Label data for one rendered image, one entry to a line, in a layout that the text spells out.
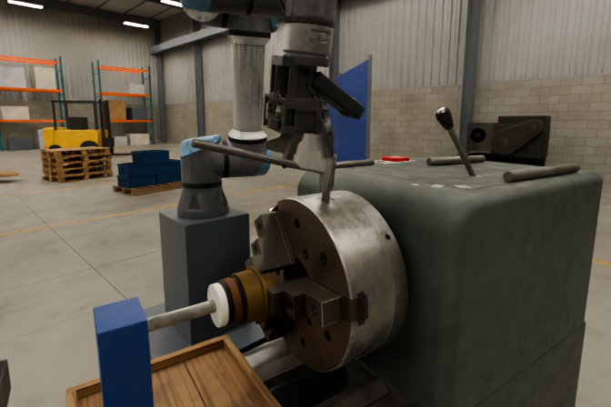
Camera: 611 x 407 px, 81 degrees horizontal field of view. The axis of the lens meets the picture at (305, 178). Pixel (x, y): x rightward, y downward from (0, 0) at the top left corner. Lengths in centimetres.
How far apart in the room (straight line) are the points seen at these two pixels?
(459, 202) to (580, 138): 997
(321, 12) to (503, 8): 1089
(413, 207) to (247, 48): 62
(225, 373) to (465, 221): 53
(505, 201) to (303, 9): 46
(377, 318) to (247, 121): 66
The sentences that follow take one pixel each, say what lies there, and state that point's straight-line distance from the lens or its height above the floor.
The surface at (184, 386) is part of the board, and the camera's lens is 80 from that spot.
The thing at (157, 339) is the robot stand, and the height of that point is 75.
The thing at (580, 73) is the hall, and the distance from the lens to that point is 1070.
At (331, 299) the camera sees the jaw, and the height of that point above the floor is 111.
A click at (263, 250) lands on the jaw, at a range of 66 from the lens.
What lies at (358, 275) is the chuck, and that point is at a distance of 57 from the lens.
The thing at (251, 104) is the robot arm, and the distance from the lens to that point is 104.
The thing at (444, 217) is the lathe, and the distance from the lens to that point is 62.
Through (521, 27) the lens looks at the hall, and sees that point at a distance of 1114.
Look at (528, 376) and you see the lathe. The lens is 99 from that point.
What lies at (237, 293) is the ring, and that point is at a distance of 60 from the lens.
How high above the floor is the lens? 137
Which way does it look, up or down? 9 degrees down
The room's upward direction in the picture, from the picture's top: straight up
